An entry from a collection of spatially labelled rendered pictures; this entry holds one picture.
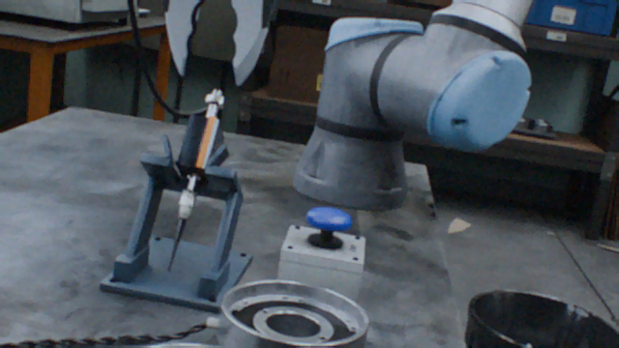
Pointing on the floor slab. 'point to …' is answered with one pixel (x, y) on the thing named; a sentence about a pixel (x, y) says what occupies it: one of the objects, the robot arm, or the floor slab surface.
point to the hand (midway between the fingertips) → (210, 67)
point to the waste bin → (534, 323)
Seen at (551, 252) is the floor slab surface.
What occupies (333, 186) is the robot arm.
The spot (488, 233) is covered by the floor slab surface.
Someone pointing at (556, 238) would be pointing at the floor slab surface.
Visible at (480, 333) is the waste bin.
